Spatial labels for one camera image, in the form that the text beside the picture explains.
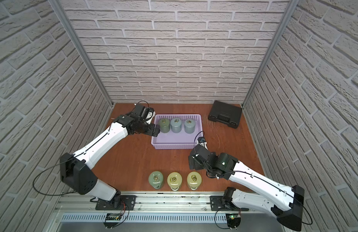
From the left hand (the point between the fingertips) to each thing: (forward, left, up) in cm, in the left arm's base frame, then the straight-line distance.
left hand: (155, 127), depth 83 cm
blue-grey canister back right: (+9, -21, -11) cm, 26 cm away
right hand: (-18, -25, -3) cm, 31 cm away
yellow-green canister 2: (-27, -22, -10) cm, 37 cm away
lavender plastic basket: (+4, -16, -23) cm, 28 cm away
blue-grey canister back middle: (+10, -12, -11) cm, 19 cm away
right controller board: (-44, -42, -18) cm, 63 cm away
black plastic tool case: (+21, -50, -12) cm, 56 cm away
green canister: (-26, -2, -10) cm, 28 cm away
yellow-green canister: (-28, -12, -9) cm, 32 cm away
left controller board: (-41, +20, -22) cm, 51 cm away
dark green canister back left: (+10, -4, -11) cm, 15 cm away
